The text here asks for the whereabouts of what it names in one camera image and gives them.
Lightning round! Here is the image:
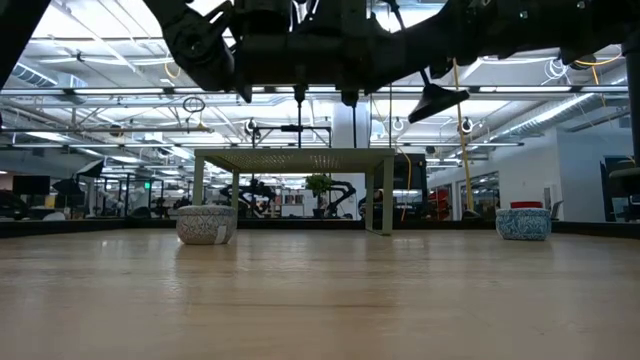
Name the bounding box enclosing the yellow hanging cable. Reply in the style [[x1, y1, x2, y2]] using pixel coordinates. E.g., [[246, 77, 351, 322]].
[[451, 57, 482, 221]]

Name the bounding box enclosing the grey patterned round candle holder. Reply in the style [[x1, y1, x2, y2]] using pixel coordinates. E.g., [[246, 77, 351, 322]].
[[175, 204, 238, 246]]

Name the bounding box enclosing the small potted plant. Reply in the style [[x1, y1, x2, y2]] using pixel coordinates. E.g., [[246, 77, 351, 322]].
[[305, 173, 334, 219]]

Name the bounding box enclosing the black background monitor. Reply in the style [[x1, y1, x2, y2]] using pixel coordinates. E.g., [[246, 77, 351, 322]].
[[12, 174, 52, 197]]

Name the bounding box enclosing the dark rounded object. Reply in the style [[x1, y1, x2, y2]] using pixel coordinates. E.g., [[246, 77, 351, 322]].
[[0, 189, 30, 221]]

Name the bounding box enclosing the black softbox light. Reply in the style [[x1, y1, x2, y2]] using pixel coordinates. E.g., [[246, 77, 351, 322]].
[[74, 158, 106, 180], [52, 177, 86, 199]]

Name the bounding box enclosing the black office chair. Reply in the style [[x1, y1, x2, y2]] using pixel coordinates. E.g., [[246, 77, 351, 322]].
[[599, 154, 640, 224]]

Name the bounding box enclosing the silver air duct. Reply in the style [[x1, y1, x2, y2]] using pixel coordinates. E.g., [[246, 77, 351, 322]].
[[9, 62, 89, 91], [487, 92, 630, 144]]

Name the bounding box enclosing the green mesh metal shelf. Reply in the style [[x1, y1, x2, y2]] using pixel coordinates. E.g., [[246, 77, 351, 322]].
[[192, 147, 396, 237]]

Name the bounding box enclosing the blue patterned round candle holder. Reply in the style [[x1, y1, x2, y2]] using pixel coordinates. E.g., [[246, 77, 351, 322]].
[[495, 207, 553, 242]]

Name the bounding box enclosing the black reel with yellow cable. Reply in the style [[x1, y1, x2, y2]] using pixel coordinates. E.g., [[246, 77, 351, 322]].
[[569, 52, 624, 71]]

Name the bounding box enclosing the yellow curved cable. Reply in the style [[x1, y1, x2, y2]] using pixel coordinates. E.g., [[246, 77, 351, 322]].
[[397, 147, 413, 221]]

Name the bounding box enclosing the black screen panel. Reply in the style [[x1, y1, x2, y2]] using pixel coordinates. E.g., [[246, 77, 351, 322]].
[[393, 153, 429, 222]]

